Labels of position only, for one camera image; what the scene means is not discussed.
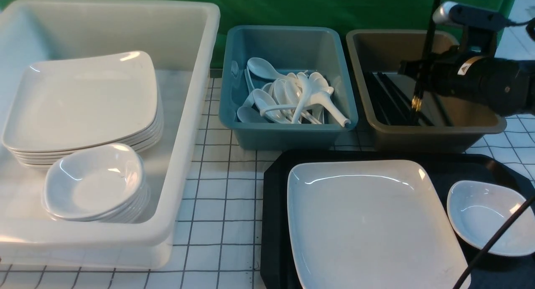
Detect large white plastic tub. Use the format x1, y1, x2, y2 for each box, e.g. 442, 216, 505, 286
1, 0, 220, 271

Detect black chopstick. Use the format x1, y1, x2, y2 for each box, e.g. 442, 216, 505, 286
411, 0, 441, 115

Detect white square rice plate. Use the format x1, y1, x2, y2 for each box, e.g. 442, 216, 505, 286
287, 160, 467, 289

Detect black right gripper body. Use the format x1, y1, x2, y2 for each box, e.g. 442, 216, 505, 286
398, 46, 485, 98

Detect lower stacked white plates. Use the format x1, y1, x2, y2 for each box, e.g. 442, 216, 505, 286
1, 82, 164, 166

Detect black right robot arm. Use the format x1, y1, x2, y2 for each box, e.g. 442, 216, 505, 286
398, 46, 534, 117

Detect top stacked white bowl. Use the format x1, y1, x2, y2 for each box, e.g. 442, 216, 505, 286
41, 143, 146, 222

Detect teal plastic bin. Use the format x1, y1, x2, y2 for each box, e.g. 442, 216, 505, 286
219, 25, 359, 151

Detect white spoon at back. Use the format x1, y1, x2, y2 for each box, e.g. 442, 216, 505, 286
247, 58, 294, 81

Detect green backdrop cloth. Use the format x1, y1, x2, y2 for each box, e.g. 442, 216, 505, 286
0, 0, 519, 69

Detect top stacked white plate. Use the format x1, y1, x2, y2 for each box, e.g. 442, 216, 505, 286
2, 51, 159, 153

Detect white ceramic soup spoon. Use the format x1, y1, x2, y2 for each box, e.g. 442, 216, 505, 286
310, 88, 350, 128

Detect white spoon front left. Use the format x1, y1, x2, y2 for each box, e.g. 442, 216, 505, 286
252, 89, 291, 124

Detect brown plastic bin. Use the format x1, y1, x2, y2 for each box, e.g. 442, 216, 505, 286
346, 29, 507, 153

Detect small white bowl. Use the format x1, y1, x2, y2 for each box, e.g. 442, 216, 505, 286
446, 180, 535, 257

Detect lower stacked white bowls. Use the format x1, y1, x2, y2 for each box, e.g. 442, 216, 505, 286
41, 180, 151, 224

